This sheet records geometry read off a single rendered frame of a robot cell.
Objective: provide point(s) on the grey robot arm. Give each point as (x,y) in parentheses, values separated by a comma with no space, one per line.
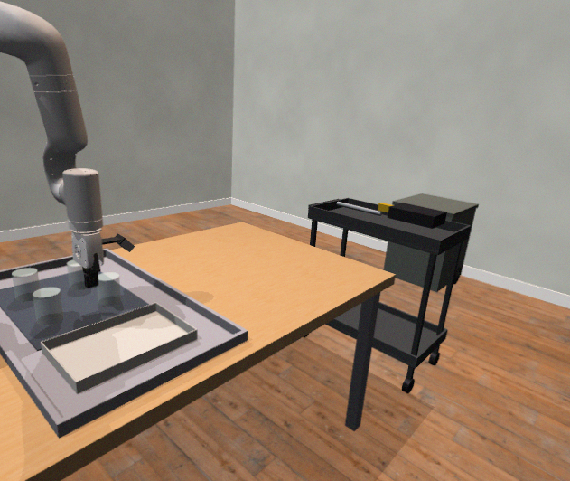
(40,46)

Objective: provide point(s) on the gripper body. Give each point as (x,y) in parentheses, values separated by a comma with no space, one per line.
(85,245)

